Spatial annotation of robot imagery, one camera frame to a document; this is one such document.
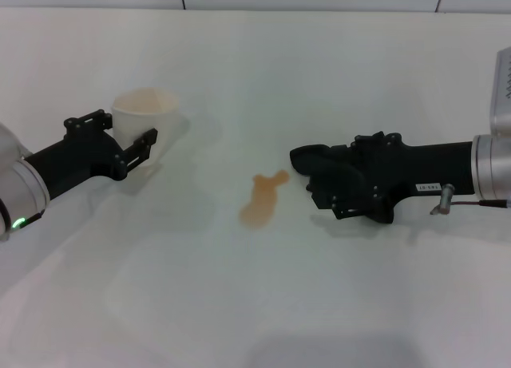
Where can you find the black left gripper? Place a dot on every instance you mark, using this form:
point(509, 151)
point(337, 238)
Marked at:
point(80, 156)

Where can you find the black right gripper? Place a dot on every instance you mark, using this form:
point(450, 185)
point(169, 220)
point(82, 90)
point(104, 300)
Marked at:
point(431, 168)

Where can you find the white paper cup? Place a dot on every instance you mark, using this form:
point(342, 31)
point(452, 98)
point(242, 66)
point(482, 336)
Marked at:
point(139, 116)

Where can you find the dark blue rag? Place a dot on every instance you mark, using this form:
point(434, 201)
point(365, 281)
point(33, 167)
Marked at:
point(315, 160)

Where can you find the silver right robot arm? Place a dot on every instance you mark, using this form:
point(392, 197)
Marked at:
point(493, 164)

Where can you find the brown water stain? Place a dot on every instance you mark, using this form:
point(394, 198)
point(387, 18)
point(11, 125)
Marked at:
point(257, 204)

